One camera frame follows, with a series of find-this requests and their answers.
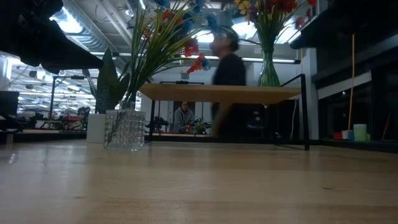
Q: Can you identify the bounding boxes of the person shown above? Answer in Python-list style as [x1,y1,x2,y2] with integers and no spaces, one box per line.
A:
[76,106,92,131]
[173,101,196,134]
[208,29,249,140]

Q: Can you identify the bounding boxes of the green transparent vase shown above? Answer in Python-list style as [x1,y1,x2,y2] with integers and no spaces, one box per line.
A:
[257,51,281,88]

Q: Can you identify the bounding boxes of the green plant in white pot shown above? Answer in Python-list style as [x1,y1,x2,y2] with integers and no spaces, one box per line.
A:
[81,46,132,144]

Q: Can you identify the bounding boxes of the black monitor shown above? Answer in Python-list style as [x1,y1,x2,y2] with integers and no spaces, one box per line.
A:
[0,90,21,118]

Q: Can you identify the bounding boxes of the wooden shelf with black legs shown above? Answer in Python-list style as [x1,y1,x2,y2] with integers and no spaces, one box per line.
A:
[138,73,311,152]

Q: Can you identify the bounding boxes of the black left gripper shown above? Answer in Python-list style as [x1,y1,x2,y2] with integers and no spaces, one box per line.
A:
[0,0,104,75]

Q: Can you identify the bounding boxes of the blue artificial flower bunch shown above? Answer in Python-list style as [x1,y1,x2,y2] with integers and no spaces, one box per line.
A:
[126,0,221,103]

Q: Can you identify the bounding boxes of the black metal stand frame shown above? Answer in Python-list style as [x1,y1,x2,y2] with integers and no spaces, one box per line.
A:
[49,74,86,121]

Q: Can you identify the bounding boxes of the light green cup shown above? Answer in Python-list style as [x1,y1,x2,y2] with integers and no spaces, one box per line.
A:
[353,123,369,142]

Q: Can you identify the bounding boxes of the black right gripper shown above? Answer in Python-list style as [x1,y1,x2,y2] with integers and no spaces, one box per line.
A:
[289,0,398,50]

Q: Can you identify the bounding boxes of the clear textured glass vase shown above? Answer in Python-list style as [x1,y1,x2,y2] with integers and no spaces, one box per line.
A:
[104,100,147,152]

